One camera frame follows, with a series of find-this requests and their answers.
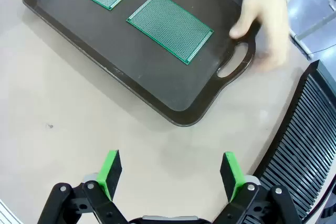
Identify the aluminium profile frame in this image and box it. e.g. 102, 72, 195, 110
292, 11, 336, 54

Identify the black slotted PCB rack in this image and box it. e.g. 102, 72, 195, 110
251, 60, 336, 222

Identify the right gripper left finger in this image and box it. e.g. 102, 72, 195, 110
36, 150, 129, 224

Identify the dark brown serving tray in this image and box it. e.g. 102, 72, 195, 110
22, 0, 262, 127

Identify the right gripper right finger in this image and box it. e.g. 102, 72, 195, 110
209, 152, 302, 224

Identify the person's left hand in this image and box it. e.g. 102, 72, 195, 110
229, 0, 291, 71

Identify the ribbed aluminium base plate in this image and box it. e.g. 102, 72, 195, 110
0, 197, 24, 224

